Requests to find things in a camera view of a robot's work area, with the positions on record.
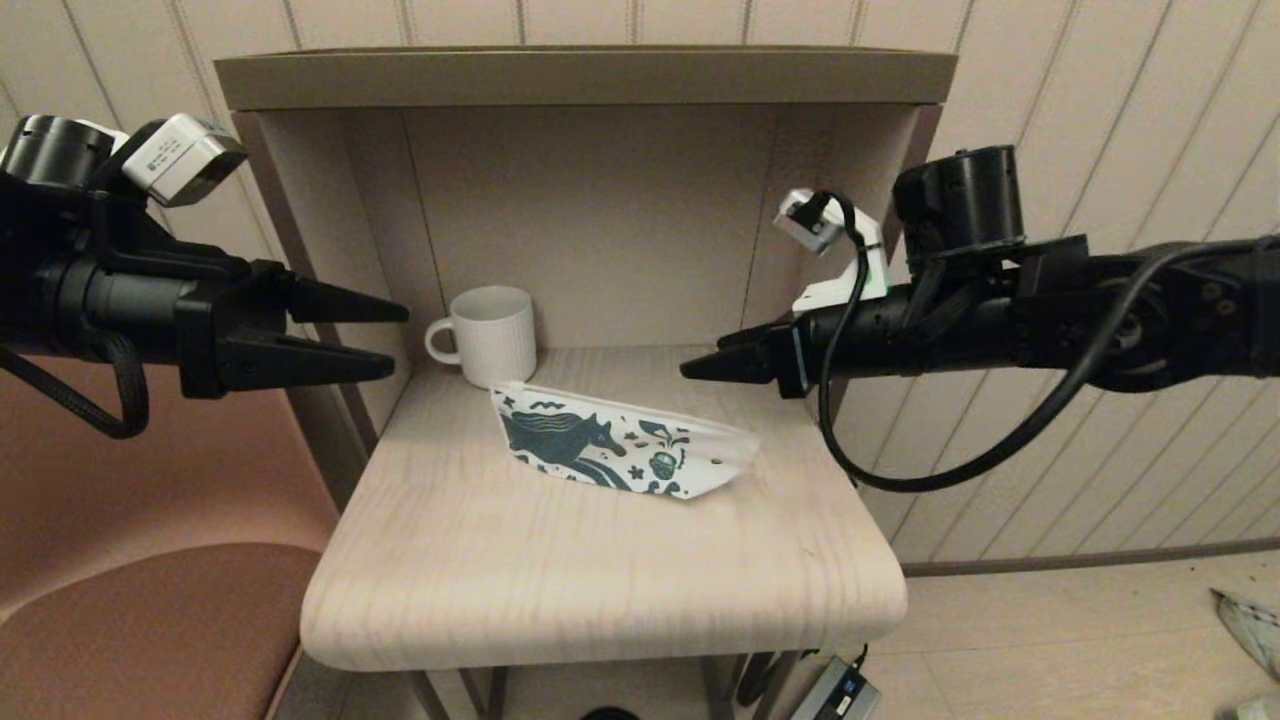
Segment white right camera bracket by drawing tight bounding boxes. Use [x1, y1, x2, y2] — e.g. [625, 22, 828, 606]
[792, 215, 892, 314]

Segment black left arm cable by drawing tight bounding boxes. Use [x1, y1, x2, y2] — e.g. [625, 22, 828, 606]
[0, 330, 152, 442]

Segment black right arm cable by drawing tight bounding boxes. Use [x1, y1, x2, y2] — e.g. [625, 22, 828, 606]
[800, 190, 1280, 495]

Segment pink upholstered chair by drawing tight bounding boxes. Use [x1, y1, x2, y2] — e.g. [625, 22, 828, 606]
[0, 350, 347, 720]

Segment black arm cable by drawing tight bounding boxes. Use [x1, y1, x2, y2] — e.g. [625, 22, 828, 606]
[800, 190, 1280, 495]
[0, 330, 152, 442]

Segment grey power adapter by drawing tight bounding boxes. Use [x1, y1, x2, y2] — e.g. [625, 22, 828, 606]
[790, 654, 884, 720]

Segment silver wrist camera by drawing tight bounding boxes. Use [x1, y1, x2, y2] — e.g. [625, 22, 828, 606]
[775, 188, 847, 257]
[120, 113, 249, 209]

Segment white horse-print zip pouch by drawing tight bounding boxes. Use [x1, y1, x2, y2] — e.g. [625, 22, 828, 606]
[489, 381, 762, 502]

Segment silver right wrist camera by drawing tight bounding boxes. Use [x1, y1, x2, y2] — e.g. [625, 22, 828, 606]
[775, 188, 847, 257]

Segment white ceramic mug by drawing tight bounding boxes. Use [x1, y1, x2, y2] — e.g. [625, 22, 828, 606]
[424, 286, 539, 392]

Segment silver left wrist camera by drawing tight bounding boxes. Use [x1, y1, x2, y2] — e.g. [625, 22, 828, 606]
[120, 113, 249, 209]

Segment patterned fabric item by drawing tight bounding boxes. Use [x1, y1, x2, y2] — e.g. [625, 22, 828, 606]
[1208, 588, 1280, 684]

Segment light wood desk with hutch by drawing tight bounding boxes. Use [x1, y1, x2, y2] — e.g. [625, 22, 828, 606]
[213, 46, 960, 720]

